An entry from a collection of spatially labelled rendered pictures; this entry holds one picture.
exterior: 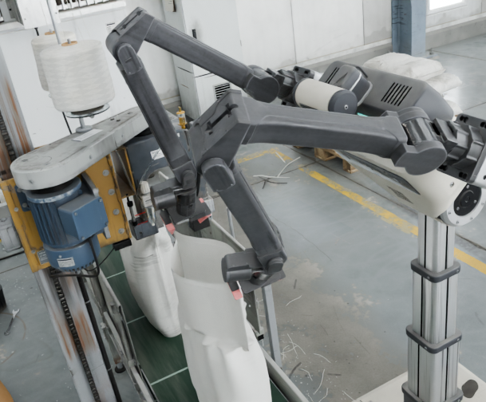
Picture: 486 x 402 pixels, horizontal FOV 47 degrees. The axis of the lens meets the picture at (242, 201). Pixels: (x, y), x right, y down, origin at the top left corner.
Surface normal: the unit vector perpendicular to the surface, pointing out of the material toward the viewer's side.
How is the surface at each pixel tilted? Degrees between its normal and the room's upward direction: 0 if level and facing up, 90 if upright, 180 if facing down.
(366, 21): 90
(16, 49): 90
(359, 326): 0
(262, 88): 98
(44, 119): 90
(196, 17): 90
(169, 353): 0
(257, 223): 117
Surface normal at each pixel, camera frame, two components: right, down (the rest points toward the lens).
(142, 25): 0.40, 0.50
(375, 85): -0.67, -0.47
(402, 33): -0.88, 0.32
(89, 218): 0.79, 0.18
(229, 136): 0.21, 0.80
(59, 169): 0.64, 0.27
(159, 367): -0.14, -0.88
